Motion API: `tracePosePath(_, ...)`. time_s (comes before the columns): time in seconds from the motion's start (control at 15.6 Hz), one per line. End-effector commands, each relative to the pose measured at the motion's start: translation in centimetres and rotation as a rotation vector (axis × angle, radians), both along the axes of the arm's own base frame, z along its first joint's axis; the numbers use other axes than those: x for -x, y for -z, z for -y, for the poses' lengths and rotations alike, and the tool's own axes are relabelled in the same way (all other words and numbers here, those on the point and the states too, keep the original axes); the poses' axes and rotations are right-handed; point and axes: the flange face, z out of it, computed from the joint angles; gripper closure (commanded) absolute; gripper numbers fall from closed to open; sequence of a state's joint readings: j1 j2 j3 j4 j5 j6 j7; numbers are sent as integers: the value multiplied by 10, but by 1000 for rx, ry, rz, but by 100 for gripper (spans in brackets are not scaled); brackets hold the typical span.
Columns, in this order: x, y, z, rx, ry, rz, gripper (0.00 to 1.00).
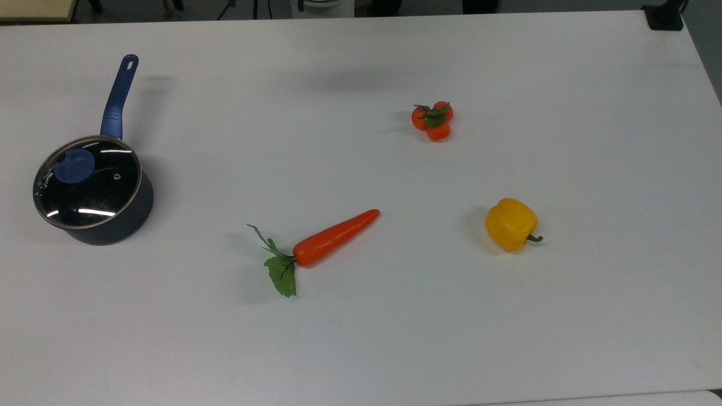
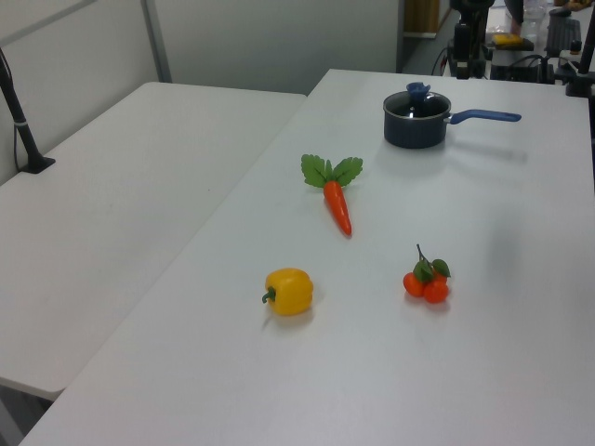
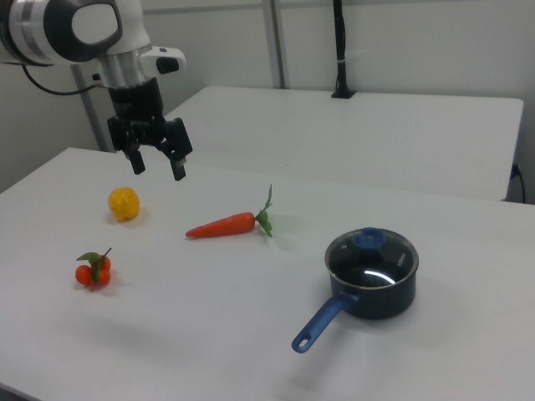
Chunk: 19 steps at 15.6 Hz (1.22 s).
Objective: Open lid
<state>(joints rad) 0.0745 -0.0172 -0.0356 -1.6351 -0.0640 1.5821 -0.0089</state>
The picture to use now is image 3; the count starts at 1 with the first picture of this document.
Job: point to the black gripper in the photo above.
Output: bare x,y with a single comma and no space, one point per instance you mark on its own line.
138,108

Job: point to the glass lid with blue knob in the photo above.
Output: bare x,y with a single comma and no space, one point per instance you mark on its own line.
368,259

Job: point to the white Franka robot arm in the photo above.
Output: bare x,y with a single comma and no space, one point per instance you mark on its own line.
96,25

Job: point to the yellow toy bell pepper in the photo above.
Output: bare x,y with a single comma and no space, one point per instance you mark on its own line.
123,203

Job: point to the orange toy carrot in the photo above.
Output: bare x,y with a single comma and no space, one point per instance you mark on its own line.
225,225

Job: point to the toy tomato cluster with leaves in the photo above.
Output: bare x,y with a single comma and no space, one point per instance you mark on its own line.
93,271

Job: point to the white table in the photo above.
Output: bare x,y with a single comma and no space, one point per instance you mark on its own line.
355,138

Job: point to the black pole with clamp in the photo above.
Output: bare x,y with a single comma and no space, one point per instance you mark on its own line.
342,50

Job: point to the dark blue saucepan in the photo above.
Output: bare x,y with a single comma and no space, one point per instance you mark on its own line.
376,292

